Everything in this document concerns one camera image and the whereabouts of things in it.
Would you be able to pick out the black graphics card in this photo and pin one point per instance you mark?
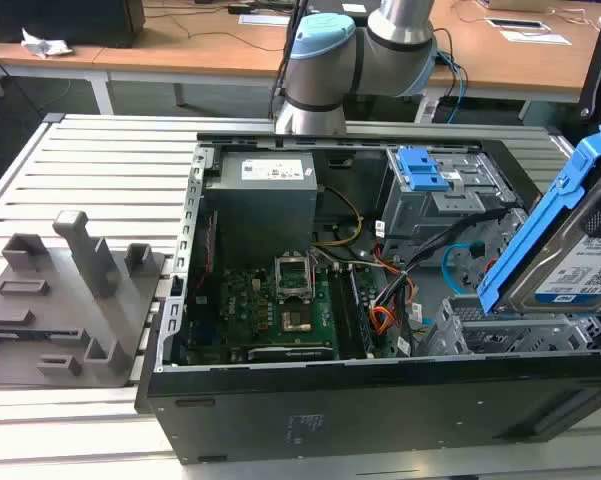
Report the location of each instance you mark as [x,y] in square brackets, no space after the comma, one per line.
[285,352]

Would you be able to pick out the grey metal drive cage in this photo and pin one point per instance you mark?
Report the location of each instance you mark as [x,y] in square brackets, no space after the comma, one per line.
[420,215]

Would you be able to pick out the thin metal locking lever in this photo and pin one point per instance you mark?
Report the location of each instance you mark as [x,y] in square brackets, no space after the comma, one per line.
[312,280]

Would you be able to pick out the RAM slot with black latches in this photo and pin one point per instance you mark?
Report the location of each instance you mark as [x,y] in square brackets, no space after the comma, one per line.
[354,310]
[336,310]

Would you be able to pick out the grey power supply unit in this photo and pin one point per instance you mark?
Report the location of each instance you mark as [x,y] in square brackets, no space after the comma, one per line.
[260,200]

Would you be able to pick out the long wooden desk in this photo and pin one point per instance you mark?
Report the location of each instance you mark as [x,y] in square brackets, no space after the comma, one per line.
[205,55]

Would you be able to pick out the crumpled white paper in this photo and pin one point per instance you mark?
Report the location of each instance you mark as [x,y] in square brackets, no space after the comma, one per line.
[45,46]

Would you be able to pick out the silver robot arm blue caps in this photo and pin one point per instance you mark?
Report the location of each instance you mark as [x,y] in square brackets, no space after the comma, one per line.
[320,75]

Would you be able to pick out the black box on desk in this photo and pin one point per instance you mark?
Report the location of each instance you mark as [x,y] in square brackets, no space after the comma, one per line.
[55,20]

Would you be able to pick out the grey parts rack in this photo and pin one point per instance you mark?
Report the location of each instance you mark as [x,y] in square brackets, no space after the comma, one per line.
[55,310]

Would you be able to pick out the blue plastic cage latch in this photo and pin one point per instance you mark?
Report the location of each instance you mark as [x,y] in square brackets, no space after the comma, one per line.
[422,167]

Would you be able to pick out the grey metal disk bay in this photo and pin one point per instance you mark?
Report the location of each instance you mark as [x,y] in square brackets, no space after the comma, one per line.
[505,335]

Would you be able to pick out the grey disk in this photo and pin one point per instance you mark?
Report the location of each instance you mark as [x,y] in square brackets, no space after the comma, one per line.
[530,240]

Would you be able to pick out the black open PC case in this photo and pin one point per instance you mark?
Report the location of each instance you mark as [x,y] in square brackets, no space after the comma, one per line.
[330,415]

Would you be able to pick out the short wooden desk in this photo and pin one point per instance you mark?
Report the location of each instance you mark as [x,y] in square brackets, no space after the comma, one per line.
[10,57]

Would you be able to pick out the RAM slot with white latches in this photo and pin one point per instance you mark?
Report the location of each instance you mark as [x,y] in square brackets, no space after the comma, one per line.
[362,320]
[344,310]

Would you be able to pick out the white paper sheet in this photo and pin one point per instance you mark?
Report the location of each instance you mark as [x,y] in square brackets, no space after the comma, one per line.
[535,38]
[262,19]

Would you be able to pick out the green motherboard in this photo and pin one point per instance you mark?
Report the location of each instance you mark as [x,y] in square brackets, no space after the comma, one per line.
[245,305]

